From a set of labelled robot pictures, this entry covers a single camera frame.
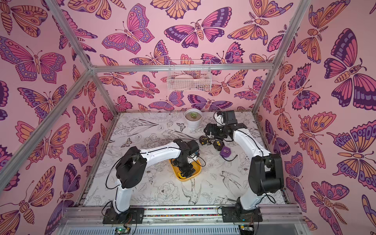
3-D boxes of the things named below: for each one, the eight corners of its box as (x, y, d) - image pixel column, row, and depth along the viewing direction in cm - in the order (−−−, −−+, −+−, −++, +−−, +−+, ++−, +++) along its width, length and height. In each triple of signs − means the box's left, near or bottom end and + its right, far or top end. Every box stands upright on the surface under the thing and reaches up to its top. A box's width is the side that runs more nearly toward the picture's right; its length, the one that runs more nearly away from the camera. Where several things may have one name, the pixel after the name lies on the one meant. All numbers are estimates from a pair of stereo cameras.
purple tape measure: (220, 157, 96) (220, 155, 94) (218, 147, 101) (219, 146, 99) (231, 157, 96) (231, 155, 94) (229, 147, 101) (229, 146, 99)
